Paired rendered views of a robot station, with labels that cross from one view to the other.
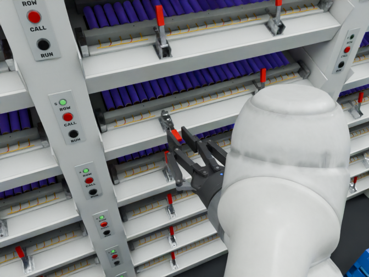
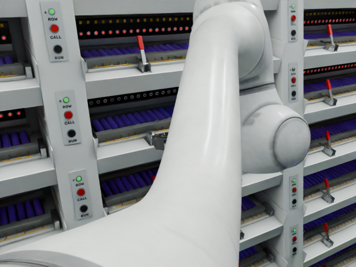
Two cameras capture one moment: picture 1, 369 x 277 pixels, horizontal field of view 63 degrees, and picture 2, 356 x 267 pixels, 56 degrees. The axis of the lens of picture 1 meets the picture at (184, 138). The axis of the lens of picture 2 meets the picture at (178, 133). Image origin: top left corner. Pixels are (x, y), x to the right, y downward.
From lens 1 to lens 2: 0.40 m
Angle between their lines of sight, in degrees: 29
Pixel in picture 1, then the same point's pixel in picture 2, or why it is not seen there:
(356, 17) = (291, 54)
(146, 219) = not seen: outside the picture
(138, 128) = (126, 144)
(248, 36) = not seen: hidden behind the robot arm
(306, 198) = (234, 6)
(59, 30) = (70, 40)
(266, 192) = (213, 11)
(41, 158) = (38, 165)
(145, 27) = (129, 56)
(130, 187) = not seen: hidden behind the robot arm
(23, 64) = (41, 63)
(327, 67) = (282, 95)
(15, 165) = (14, 170)
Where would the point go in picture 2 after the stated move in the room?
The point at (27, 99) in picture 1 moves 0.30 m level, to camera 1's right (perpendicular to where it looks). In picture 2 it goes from (38, 96) to (175, 83)
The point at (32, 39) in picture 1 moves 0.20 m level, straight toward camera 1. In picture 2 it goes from (50, 45) to (77, 37)
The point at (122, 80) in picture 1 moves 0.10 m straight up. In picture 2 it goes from (113, 88) to (108, 45)
